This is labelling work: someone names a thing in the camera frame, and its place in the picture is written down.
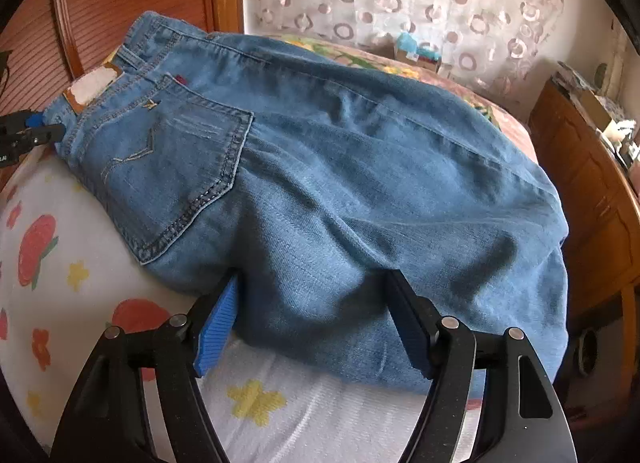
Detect dark round object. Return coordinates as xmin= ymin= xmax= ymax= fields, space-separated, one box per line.
xmin=572 ymin=328 xmax=599 ymax=377

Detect grey patterned bag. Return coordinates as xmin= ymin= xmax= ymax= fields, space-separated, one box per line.
xmin=555 ymin=60 xmax=596 ymax=94

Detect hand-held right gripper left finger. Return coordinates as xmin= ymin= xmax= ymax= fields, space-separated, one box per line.
xmin=50 ymin=270 xmax=241 ymax=463

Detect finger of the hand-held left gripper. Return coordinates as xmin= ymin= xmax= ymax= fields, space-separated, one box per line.
xmin=0 ymin=113 xmax=48 ymax=130
xmin=17 ymin=124 xmax=67 ymax=146

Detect blue denim pants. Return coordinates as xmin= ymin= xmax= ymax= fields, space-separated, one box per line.
xmin=42 ymin=10 xmax=571 ymax=394

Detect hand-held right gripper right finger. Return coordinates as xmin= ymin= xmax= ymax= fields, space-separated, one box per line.
xmin=383 ymin=269 xmax=576 ymax=463

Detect wooden cabinet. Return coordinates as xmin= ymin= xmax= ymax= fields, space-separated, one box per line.
xmin=527 ymin=78 xmax=640 ymax=404

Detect white strawberry flower blanket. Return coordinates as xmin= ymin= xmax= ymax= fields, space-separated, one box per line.
xmin=0 ymin=148 xmax=486 ymax=463

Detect small cardboard box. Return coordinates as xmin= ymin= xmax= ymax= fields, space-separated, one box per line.
xmin=394 ymin=45 xmax=443 ymax=74

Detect open cardboard box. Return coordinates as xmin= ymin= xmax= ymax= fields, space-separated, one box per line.
xmin=575 ymin=88 xmax=626 ymax=138

